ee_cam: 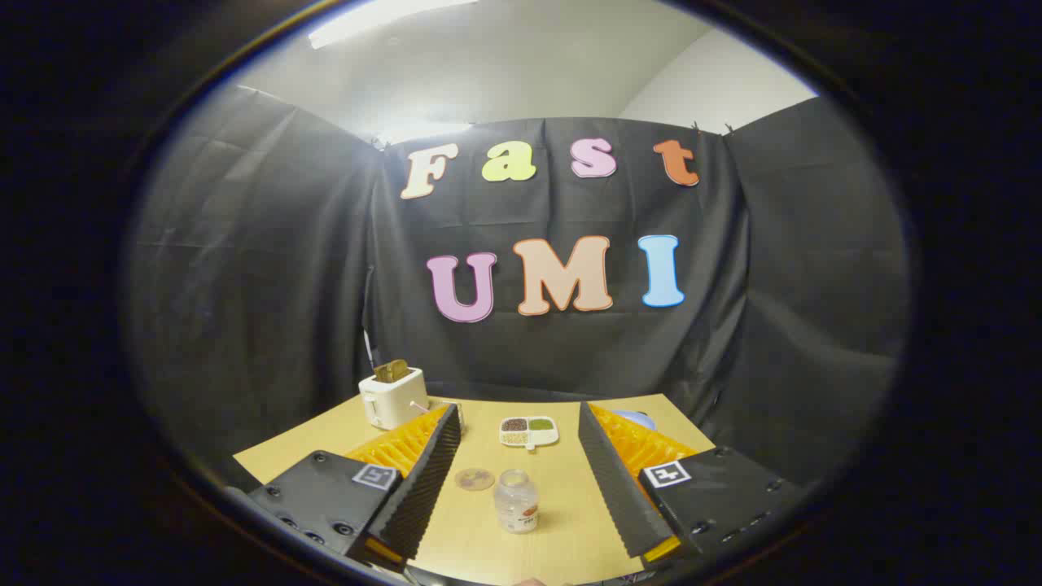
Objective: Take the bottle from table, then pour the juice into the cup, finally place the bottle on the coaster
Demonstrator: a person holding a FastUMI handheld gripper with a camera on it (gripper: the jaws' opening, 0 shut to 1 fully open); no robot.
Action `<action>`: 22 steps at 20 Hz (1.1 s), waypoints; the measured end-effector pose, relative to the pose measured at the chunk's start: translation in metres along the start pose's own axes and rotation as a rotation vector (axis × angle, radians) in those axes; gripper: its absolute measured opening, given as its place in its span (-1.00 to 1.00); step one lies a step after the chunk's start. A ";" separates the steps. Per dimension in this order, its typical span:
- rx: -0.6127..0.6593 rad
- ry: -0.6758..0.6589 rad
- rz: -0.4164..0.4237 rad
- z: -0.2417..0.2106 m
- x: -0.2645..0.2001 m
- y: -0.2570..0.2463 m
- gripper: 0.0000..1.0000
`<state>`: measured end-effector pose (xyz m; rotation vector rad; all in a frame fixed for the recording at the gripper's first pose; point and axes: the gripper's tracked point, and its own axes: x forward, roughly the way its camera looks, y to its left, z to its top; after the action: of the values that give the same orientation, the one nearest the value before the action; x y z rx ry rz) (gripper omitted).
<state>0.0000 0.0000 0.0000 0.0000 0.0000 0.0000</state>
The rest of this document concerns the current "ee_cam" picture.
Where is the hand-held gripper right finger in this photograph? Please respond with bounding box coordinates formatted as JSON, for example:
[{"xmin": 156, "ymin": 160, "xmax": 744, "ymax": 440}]
[{"xmin": 578, "ymin": 400, "xmax": 807, "ymax": 566}]

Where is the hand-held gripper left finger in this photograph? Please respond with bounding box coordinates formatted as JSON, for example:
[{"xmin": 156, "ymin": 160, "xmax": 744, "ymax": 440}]
[{"xmin": 244, "ymin": 403, "xmax": 462, "ymax": 572}]

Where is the clear juice bottle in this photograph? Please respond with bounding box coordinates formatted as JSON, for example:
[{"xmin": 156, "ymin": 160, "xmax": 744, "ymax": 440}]
[{"xmin": 494, "ymin": 469, "xmax": 540, "ymax": 534}]

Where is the wooden table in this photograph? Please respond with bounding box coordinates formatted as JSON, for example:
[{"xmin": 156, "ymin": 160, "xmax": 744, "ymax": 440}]
[{"xmin": 234, "ymin": 393, "xmax": 717, "ymax": 585}]

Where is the white toaster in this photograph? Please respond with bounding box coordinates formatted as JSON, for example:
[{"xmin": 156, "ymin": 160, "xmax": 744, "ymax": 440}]
[{"xmin": 359, "ymin": 367, "xmax": 429, "ymax": 431}]

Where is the white divided bean dish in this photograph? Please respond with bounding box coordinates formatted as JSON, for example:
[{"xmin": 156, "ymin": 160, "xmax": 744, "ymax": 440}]
[{"xmin": 499, "ymin": 416, "xmax": 560, "ymax": 451}]

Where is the black backdrop cloth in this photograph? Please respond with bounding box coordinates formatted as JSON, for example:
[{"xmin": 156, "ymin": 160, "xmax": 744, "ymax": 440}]
[{"xmin": 126, "ymin": 85, "xmax": 908, "ymax": 489}]

